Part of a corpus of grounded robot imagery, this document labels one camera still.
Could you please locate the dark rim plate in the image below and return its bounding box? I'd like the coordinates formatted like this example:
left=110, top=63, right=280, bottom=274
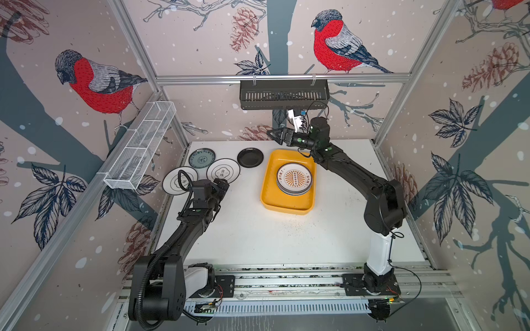
left=279, top=186, right=311, bottom=197

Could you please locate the yellow plastic bin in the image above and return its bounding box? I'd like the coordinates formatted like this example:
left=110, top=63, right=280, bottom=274
left=260, top=149, right=316, bottom=215

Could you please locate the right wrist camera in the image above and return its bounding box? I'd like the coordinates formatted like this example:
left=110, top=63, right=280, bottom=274
left=287, top=109, right=307, bottom=132

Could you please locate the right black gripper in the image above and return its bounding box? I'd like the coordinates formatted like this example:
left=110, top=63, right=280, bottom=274
left=270, top=127, right=321, bottom=153

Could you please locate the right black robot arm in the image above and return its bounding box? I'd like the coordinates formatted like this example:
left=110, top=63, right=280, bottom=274
left=266, top=117, right=406, bottom=295

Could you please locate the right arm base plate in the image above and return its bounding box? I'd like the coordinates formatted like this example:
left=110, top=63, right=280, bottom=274
left=340, top=273, right=402, bottom=297

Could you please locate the aluminium mounting rail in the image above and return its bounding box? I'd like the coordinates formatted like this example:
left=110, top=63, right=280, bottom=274
left=117, top=264, right=460, bottom=303

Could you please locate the white mesh wall shelf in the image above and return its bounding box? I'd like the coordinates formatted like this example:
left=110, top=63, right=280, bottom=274
left=104, top=101, right=176, bottom=190

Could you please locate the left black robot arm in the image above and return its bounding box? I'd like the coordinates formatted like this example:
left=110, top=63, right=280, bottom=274
left=128, top=179, right=229, bottom=330

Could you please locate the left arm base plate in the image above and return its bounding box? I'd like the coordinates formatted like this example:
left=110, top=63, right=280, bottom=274
left=208, top=275, right=235, bottom=299

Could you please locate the black hanging wire basket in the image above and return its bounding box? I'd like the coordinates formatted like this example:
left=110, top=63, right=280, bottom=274
left=240, top=79, right=330, bottom=110

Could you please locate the small black plate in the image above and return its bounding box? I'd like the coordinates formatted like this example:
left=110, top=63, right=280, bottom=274
left=237, top=148, right=264, bottom=168

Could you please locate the orange sunburst plate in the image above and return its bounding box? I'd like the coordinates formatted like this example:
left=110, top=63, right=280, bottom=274
left=276, top=163, right=313, bottom=191

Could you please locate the white flower plate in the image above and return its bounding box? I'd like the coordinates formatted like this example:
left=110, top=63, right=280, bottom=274
left=206, top=158, right=241, bottom=183
left=162, top=166, right=198, bottom=196

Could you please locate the small green patterned plate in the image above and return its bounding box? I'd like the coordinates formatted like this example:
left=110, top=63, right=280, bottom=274
left=189, top=148, right=216, bottom=169

